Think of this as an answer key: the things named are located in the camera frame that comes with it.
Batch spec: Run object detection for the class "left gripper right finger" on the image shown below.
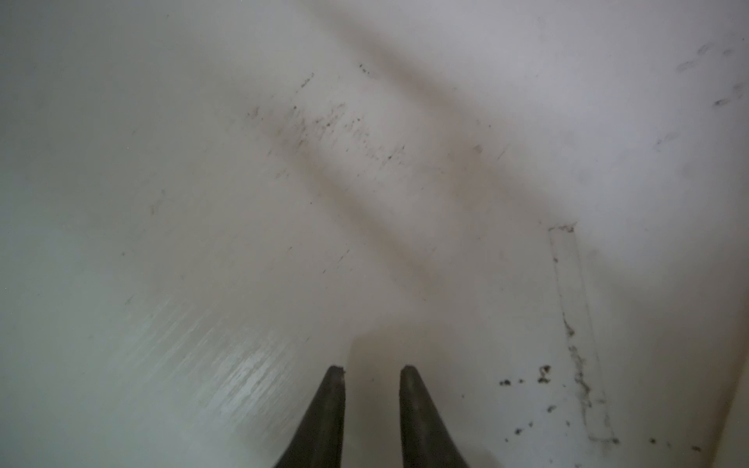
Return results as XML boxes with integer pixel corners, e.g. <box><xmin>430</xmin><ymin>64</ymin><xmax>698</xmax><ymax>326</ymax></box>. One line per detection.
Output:
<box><xmin>399</xmin><ymin>365</ymin><xmax>468</xmax><ymax>468</ymax></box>

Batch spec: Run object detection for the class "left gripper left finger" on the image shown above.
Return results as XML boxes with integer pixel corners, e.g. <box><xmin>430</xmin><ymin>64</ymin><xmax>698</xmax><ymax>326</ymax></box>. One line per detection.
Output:
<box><xmin>275</xmin><ymin>366</ymin><xmax>345</xmax><ymax>468</ymax></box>

